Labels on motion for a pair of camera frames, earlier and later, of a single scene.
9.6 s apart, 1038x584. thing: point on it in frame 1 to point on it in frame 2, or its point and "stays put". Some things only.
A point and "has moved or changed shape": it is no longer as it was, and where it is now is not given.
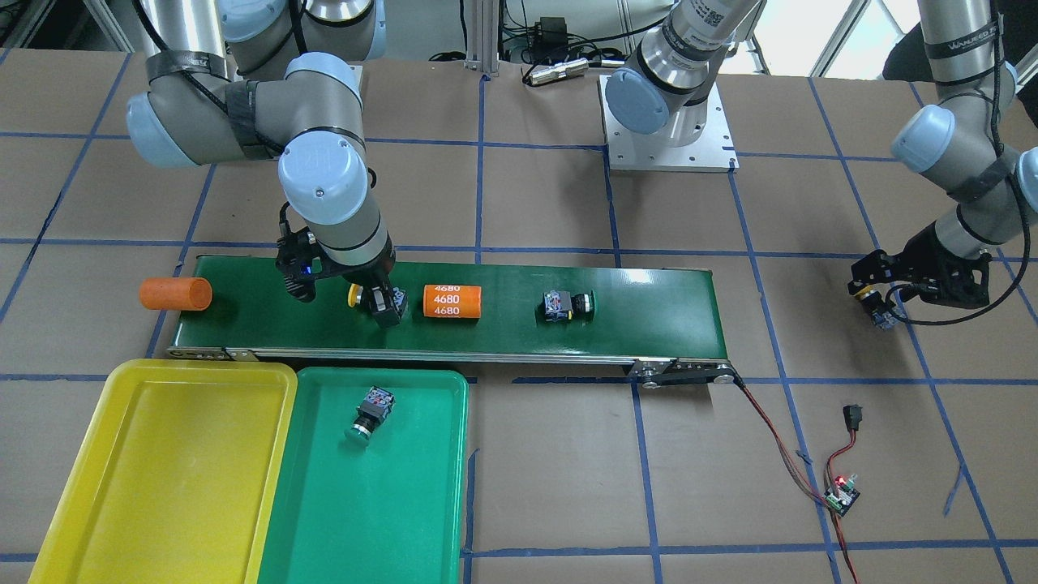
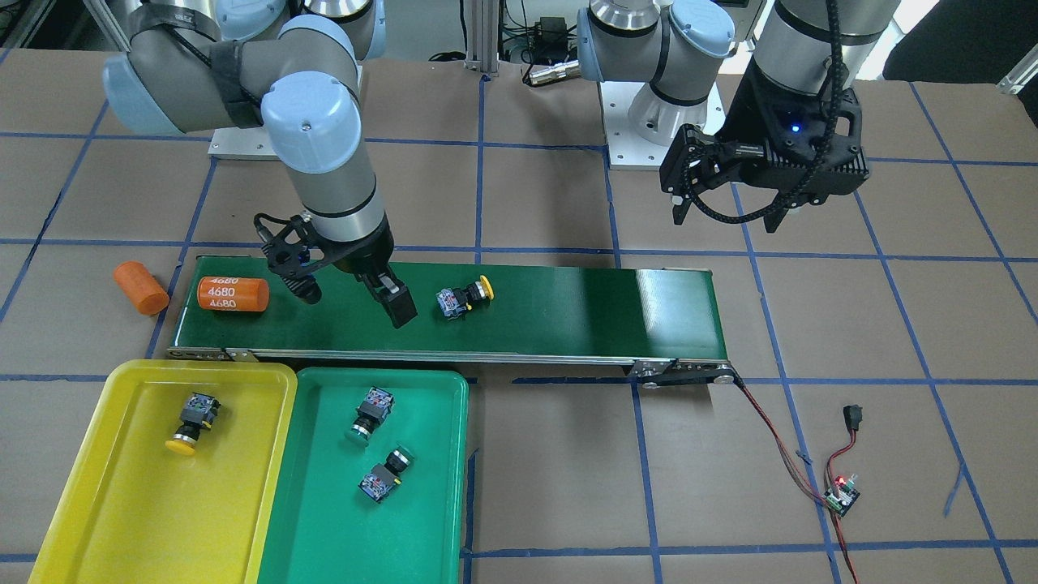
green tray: x=388 y=513 stays put
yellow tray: x=177 y=475 stays put
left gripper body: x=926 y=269 to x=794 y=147
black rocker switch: x=853 y=416 stays put
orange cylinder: x=452 y=301 to x=233 y=294
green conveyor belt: x=669 y=320 stays put
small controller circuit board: x=842 y=495 stays put
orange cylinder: x=176 y=294 to x=147 y=294
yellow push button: x=883 y=314 to x=453 y=302
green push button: x=371 y=411 stays put
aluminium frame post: x=482 y=36 stays put
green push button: x=561 y=306 to x=378 y=483
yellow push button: x=386 y=302 has moved or changed shape
